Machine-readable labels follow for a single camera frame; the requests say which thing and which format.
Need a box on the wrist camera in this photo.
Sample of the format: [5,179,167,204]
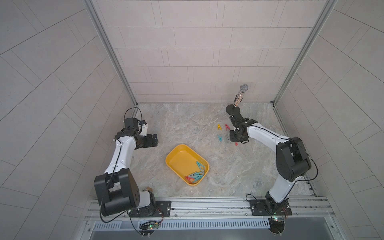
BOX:
[124,118,140,131]
[230,113,249,128]

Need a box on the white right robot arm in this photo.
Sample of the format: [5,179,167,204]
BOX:
[230,123,312,203]

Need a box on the aluminium front rail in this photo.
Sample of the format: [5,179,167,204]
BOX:
[86,196,334,221]

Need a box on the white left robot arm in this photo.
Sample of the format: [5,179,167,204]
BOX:
[94,130,159,217]

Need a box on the yellow plastic storage box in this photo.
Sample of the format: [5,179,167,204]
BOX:
[166,144,210,186]

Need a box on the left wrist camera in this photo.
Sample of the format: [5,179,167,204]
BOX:
[124,118,140,131]

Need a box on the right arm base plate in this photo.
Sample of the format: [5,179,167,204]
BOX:
[248,199,293,218]

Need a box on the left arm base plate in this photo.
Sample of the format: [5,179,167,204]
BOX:
[130,201,172,218]

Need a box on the glittery stand with black base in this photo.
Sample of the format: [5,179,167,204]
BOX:
[226,84,249,116]

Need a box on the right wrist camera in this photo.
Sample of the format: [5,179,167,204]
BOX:
[230,113,249,128]

